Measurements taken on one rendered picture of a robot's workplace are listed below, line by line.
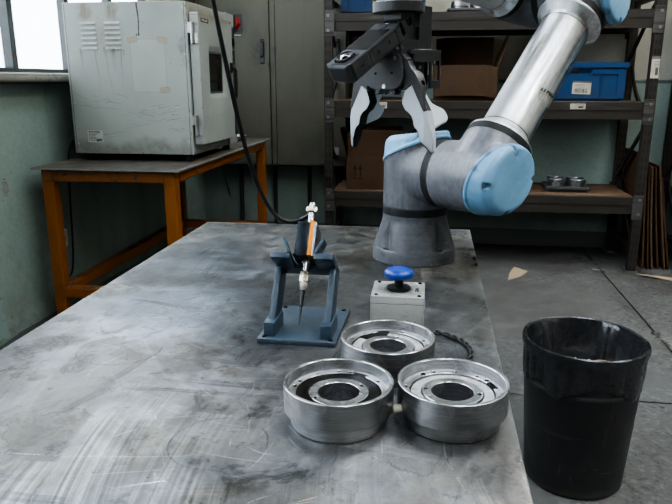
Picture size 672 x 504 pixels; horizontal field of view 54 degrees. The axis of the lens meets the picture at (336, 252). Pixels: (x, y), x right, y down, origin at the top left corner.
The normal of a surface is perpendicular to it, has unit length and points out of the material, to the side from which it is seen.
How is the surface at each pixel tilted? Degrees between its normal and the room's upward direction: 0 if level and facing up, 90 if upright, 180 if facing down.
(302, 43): 90
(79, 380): 0
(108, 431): 0
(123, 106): 90
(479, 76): 83
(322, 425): 90
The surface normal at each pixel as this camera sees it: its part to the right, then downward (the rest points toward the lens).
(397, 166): -0.73, 0.15
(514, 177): 0.58, 0.29
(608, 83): -0.14, 0.25
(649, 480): 0.00, -0.97
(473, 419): 0.19, 0.25
